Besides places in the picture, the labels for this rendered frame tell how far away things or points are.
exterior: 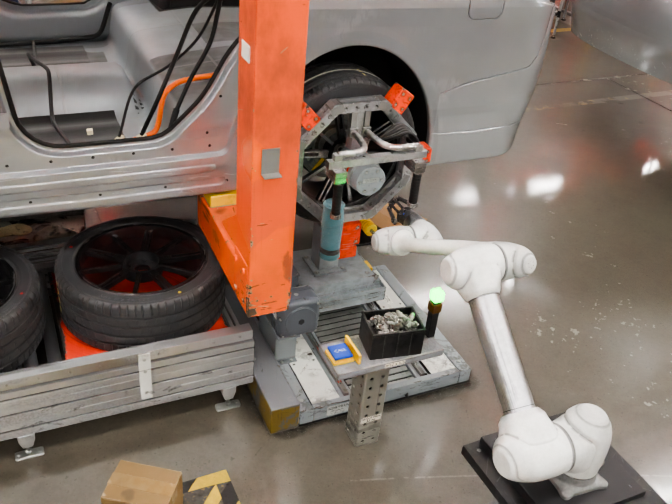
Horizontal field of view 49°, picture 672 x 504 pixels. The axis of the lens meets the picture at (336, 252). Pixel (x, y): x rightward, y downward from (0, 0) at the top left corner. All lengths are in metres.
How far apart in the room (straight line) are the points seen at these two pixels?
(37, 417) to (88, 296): 0.46
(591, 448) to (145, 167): 1.81
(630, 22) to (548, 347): 2.26
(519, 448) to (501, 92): 1.67
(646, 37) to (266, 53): 3.16
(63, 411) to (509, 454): 1.55
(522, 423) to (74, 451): 1.63
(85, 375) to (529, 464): 1.52
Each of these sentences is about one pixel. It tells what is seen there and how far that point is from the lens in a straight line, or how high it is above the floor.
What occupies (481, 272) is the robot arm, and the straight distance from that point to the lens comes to 2.41.
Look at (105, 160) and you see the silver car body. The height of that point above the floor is 0.93.
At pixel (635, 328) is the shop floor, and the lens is 3.99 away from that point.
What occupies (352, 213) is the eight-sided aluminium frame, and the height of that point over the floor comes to 0.62.
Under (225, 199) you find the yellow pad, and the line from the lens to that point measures 3.01.
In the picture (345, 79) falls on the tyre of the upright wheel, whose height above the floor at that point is 1.18.
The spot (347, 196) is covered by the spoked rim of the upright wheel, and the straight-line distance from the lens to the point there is 3.24.
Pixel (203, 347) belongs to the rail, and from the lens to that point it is 2.82.
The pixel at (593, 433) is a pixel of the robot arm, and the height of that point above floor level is 0.58.
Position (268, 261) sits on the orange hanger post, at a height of 0.75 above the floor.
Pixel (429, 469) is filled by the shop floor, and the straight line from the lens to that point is 2.96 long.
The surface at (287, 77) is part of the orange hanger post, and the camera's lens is 2.27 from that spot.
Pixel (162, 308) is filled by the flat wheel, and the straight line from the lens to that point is 2.80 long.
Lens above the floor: 2.20
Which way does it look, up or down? 33 degrees down
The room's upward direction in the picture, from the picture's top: 6 degrees clockwise
